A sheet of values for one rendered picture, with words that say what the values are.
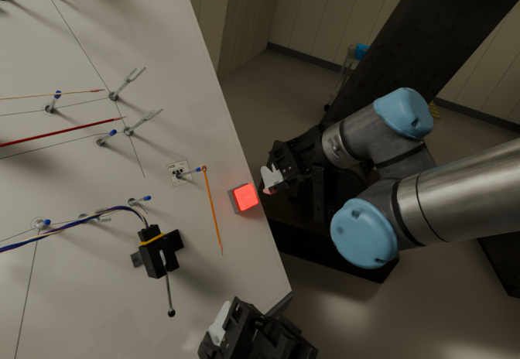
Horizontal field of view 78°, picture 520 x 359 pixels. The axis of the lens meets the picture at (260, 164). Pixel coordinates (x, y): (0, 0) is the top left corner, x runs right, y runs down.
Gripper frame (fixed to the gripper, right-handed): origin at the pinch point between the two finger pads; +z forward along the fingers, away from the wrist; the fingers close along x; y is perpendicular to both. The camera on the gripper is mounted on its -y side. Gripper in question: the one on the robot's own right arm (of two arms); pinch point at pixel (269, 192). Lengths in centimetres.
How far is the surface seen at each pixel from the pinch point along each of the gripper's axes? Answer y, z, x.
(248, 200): 0.4, 7.6, 0.4
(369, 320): -92, 75, -91
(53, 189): 16.3, 8.2, 35.4
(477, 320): -130, 49, -150
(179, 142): 18.1, 7.9, 10.1
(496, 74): -1, 55, -546
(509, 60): 8, 34, -548
